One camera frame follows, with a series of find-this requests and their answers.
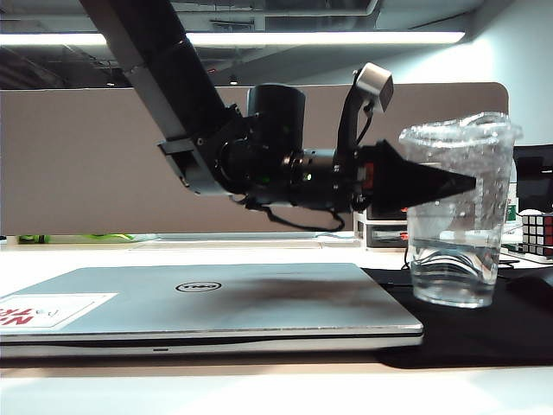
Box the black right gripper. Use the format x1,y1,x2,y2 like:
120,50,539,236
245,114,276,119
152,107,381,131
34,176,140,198
334,138,477,214

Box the clear plastic coffee cup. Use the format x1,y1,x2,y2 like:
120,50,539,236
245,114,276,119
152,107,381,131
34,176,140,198
397,111,524,310

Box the silver Dell laptop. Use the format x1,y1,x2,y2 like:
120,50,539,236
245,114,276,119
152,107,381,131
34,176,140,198
0,261,424,361

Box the white three-drawer desk organizer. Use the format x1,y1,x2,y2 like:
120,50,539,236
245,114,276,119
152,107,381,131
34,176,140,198
353,206,410,252

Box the green and white bottle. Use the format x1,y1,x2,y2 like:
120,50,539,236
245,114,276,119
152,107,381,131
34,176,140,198
505,155,520,226

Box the black monitor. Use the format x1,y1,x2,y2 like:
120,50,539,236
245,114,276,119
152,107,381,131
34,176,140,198
512,144,553,214

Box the Rubik's cube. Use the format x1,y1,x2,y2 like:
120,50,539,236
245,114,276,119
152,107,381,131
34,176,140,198
519,211,553,260

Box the black mouse pad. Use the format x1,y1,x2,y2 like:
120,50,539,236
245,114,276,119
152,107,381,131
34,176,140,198
360,265,553,371

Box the green objects behind partition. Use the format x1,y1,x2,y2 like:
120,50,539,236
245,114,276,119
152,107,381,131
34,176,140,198
16,232,133,244

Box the brown desk partition panel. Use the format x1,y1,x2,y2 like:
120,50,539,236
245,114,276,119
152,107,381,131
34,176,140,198
0,81,510,237

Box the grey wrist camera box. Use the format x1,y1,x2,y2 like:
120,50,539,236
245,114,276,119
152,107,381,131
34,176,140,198
353,62,396,114

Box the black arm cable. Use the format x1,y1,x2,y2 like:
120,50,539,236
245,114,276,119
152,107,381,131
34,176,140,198
257,203,346,233

